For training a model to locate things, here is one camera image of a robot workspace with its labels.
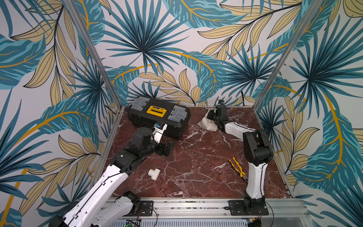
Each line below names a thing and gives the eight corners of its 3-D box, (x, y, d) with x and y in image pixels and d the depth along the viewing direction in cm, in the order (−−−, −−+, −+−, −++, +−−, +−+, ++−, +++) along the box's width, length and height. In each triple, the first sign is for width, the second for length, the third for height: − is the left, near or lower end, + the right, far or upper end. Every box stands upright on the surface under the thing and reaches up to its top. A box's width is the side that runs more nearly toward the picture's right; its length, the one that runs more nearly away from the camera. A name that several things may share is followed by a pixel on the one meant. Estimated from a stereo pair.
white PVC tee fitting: (147, 176, 86) (146, 174, 83) (152, 167, 89) (151, 165, 87) (156, 180, 84) (155, 179, 82) (160, 171, 88) (160, 170, 85)
